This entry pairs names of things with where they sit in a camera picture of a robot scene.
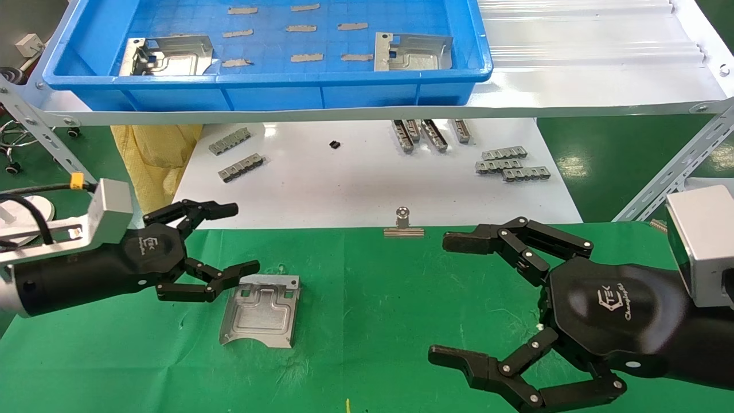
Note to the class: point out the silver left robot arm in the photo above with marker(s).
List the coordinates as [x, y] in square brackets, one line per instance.
[8, 293]

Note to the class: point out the grey metal piece at edge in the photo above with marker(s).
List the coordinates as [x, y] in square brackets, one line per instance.
[352, 26]

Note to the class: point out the stamped metal plate part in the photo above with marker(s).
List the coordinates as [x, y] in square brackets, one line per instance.
[413, 57]
[258, 315]
[172, 57]

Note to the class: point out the chrome stool base with castors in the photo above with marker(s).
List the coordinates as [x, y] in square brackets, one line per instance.
[12, 135]

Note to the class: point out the white round disc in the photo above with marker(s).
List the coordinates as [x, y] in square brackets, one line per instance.
[45, 207]

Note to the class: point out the grey metal connector strip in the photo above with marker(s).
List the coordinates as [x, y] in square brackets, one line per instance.
[504, 154]
[461, 131]
[434, 136]
[498, 166]
[242, 168]
[229, 141]
[526, 174]
[402, 137]
[414, 129]

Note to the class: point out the clear ribbed plastic sheet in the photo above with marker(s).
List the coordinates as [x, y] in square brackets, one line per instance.
[573, 34]

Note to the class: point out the white perforated angle strut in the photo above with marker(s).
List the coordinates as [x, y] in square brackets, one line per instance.
[51, 140]
[676, 169]

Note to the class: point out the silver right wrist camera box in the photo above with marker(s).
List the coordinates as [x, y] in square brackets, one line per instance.
[708, 241]

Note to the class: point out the white wall socket box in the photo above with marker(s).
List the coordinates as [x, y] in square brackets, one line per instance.
[30, 45]

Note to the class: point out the grey tape piece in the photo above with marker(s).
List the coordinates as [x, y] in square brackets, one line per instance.
[301, 28]
[307, 58]
[356, 57]
[238, 33]
[237, 63]
[305, 7]
[243, 10]

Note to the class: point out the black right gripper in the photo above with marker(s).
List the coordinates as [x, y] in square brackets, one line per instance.
[619, 315]

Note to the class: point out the green cloth mat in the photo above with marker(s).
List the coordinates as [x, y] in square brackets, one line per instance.
[373, 315]

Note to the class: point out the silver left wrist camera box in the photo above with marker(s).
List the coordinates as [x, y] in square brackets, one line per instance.
[112, 209]

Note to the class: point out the blue plastic bin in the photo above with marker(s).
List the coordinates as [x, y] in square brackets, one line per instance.
[287, 94]

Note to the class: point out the black caster wheel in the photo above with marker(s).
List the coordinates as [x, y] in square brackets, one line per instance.
[10, 76]

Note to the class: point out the white metal shelf board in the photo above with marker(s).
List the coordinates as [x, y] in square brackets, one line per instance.
[573, 89]

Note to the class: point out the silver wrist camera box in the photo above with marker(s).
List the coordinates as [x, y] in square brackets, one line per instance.
[708, 241]
[112, 209]

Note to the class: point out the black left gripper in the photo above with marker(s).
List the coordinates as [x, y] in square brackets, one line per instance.
[114, 264]

